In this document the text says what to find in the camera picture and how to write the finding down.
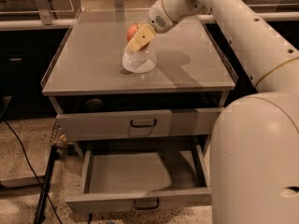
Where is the white upturned bowl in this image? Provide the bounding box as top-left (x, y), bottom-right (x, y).
top-left (122, 47), bottom-right (157, 74)

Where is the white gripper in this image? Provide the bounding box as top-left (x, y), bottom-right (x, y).
top-left (125, 0), bottom-right (205, 54)

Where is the black floor rail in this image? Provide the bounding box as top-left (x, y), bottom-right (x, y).
top-left (34, 147), bottom-right (59, 224)

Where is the black top drawer handle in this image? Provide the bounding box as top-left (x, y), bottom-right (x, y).
top-left (130, 119), bottom-right (157, 128)

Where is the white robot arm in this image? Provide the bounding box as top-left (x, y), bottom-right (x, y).
top-left (125, 0), bottom-right (299, 224)

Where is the grey top drawer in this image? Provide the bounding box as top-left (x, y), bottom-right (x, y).
top-left (57, 107), bottom-right (222, 141)

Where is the grey open middle drawer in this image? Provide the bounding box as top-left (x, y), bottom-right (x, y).
top-left (65, 147), bottom-right (211, 214)

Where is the long white counter ledge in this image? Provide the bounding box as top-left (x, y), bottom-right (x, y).
top-left (0, 12), bottom-right (299, 32)

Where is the black middle drawer handle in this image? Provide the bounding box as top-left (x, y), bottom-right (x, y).
top-left (134, 199), bottom-right (160, 210)

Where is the grey metal frame post left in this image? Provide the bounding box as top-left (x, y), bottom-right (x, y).
top-left (35, 0), bottom-right (53, 25)

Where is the black drawer handle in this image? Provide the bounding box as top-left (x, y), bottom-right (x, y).
top-left (130, 119), bottom-right (157, 128)
top-left (134, 199), bottom-right (160, 210)

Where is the black floor cable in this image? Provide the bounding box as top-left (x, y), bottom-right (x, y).
top-left (2, 119), bottom-right (64, 224)

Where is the red apple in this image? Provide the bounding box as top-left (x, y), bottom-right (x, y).
top-left (126, 23), bottom-right (149, 51)

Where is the grey drawer cabinet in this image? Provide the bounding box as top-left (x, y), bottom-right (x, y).
top-left (40, 9), bottom-right (239, 157)

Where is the dark round object in drawer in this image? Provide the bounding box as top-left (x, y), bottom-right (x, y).
top-left (84, 98), bottom-right (103, 112)

